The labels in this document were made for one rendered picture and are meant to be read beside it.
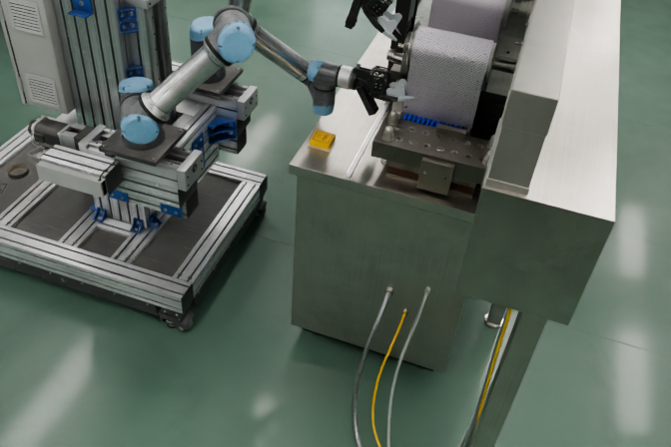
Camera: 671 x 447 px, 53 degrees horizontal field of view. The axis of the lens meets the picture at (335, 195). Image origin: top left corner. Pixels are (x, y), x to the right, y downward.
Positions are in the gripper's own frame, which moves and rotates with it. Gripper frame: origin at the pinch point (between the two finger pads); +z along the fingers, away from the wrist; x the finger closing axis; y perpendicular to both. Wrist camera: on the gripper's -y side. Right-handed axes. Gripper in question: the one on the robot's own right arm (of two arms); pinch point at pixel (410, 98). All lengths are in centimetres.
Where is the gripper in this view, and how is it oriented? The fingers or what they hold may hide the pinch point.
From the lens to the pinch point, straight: 224.3
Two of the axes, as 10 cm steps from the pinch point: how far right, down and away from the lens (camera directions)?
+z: 9.4, 2.6, -2.1
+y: 0.7, -7.7, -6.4
